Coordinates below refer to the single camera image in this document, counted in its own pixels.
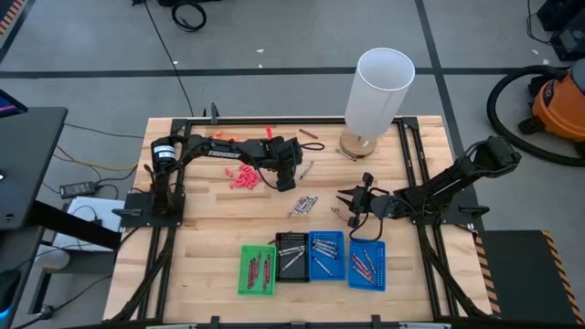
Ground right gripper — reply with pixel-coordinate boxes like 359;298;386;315
336;172;389;228

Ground silver screws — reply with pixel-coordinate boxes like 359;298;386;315
292;196;311;217

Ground blue plastic basket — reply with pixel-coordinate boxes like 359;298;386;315
346;238;388;292
308;229;347;281

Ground black plastic basket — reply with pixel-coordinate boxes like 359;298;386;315
274;231;312;283

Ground green plastic basket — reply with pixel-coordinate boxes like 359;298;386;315
237;244;278;297

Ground white cylindrical table lamp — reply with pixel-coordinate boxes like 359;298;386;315
338;47;416;160

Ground orange shop vacuum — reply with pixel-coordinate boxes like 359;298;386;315
518;58;585;159
486;64;585;168

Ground white box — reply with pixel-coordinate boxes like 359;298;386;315
52;196;125;252

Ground black hazard-striped platform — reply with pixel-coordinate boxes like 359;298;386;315
473;229;585;326

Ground black power adapter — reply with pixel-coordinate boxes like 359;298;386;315
58;181;98;199

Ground black desk crossbar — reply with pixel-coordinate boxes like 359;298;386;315
27;200;122;251

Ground white rounded object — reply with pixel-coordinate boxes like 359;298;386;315
34;249;70;271

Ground black desk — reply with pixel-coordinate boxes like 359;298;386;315
0;107;69;229

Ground black equipment case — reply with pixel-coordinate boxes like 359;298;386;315
537;0;585;63

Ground computer screen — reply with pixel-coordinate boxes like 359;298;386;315
0;89;28;119

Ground right gripper camera cable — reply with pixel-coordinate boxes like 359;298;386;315
349;214;384;242

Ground black aluminium table frame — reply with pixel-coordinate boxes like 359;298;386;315
107;116;493;329

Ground long black floor cable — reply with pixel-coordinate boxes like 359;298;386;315
144;0;196;118

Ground black coiled cable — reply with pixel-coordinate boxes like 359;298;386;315
171;1;207;33

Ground thin black floor cable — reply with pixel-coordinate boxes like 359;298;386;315
63;122;145;140

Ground yellow floor cable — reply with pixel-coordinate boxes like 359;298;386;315
54;144;138;173

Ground black cable with plug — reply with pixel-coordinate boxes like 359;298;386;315
13;273;113;329

